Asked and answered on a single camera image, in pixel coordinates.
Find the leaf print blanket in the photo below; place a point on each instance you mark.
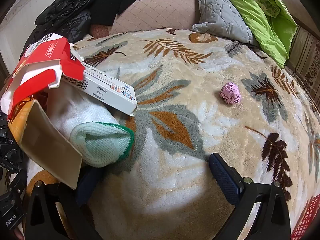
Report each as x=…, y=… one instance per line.
x=187, y=120

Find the black plastic bag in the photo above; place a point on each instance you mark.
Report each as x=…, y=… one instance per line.
x=10, y=150

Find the torn red carton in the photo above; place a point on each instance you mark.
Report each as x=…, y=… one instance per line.
x=45, y=52

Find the black cloth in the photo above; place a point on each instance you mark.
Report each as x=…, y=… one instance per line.
x=112, y=2

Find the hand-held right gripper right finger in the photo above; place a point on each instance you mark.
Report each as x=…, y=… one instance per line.
x=225, y=177

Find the brown fabric sofa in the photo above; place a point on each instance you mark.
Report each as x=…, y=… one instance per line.
x=160, y=12

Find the grey quilted pillow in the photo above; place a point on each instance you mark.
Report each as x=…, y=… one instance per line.
x=220, y=12

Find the white medicine box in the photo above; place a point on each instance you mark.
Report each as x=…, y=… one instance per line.
x=107, y=90

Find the white green sock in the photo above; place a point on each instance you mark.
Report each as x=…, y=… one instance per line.
x=100, y=145

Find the striped brown sofa cushion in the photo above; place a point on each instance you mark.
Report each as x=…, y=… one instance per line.
x=307, y=62

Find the green quilt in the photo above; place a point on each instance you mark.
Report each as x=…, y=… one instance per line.
x=250, y=10

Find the pink paper ball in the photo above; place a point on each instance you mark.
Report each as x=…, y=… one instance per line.
x=230, y=93

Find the red plastic basket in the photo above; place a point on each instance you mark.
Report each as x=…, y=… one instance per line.
x=308, y=220

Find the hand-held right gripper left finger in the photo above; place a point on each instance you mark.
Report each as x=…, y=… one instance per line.
x=86, y=187

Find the black puffer jacket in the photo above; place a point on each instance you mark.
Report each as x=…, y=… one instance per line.
x=65, y=12

